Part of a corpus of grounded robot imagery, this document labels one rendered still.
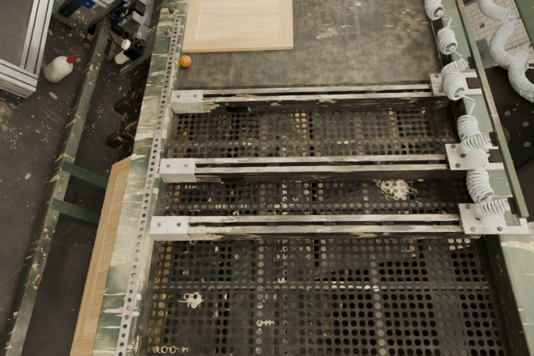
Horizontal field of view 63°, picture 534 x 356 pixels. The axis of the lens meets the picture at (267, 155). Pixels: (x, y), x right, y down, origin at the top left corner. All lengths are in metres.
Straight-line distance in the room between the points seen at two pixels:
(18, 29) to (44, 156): 0.62
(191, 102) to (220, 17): 0.54
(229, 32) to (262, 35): 0.15
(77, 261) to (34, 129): 0.70
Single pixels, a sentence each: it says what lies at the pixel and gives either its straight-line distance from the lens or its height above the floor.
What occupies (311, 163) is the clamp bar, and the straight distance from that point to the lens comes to 1.56.
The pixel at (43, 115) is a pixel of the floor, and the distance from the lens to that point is 2.57.
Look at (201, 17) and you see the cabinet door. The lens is 2.15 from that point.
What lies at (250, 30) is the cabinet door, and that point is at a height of 1.13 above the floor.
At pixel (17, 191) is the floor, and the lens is 2.38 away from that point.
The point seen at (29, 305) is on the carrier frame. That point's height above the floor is 0.18.
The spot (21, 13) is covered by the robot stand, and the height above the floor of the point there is 0.21.
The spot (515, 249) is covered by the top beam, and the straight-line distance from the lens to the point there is 1.53.
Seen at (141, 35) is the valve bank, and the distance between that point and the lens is 2.12.
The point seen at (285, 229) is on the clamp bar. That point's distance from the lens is 1.44.
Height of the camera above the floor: 2.08
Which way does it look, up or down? 33 degrees down
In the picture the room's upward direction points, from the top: 69 degrees clockwise
